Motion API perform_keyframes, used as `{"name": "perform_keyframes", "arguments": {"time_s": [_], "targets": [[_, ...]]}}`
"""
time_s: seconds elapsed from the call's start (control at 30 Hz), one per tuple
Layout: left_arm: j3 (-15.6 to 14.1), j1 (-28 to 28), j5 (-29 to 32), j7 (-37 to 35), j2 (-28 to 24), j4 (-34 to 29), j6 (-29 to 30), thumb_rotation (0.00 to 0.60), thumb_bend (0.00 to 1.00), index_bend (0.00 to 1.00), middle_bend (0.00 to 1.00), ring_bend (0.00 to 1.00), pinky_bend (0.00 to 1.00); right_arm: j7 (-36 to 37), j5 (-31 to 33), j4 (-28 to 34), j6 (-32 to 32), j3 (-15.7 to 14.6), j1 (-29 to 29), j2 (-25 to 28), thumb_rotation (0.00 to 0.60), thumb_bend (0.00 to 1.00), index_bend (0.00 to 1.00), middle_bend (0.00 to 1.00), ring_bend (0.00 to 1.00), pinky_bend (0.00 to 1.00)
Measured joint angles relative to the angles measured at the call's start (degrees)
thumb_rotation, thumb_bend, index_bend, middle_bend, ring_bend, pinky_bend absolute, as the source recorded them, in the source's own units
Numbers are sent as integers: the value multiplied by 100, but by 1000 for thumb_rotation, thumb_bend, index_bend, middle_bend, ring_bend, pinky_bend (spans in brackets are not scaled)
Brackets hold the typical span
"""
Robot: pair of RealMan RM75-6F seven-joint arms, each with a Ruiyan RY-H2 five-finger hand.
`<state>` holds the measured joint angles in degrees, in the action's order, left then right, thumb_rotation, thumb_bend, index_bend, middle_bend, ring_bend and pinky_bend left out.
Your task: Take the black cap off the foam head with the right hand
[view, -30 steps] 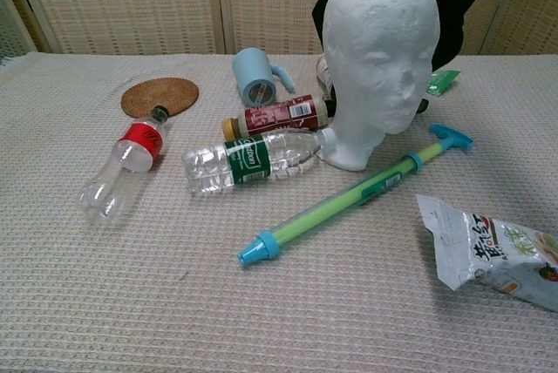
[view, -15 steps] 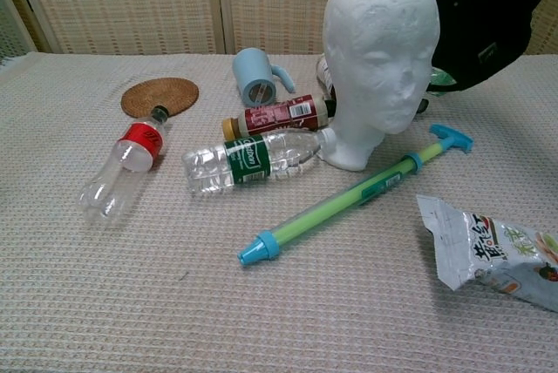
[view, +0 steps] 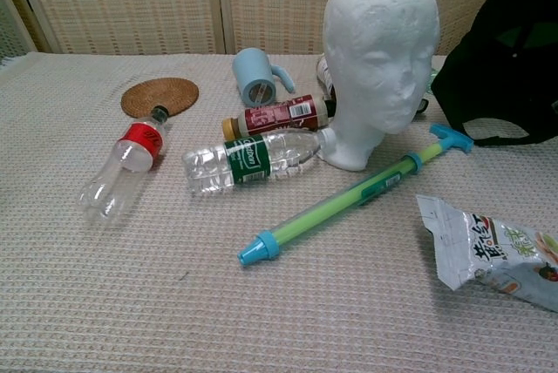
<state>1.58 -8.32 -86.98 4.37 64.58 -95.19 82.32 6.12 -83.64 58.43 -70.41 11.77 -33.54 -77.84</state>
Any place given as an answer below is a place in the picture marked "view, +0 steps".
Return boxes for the beige woven tablecloth with fringe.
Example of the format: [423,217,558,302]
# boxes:
[0,51,558,373]

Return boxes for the light blue mug with handle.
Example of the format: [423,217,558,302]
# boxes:
[231,47,296,108]

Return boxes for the green blue toy water pump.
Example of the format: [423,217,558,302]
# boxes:
[237,123,475,268]

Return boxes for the clear water bottle green label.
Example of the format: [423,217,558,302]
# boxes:
[181,127,337,195]

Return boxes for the wooden woven folding screen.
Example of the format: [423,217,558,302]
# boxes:
[0,0,558,58]

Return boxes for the black baseball cap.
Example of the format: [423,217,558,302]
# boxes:
[430,0,558,147]

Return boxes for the brown drink bottle red label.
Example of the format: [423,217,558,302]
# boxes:
[221,93,337,141]

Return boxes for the round brown woven coaster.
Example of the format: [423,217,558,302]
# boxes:
[120,77,200,119]

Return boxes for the white foam mannequin head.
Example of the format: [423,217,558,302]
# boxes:
[320,0,441,173]

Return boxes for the silver snack bag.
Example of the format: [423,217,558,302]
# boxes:
[415,193,558,314]

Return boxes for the empty clear bottle red label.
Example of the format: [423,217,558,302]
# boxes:
[78,105,170,224]

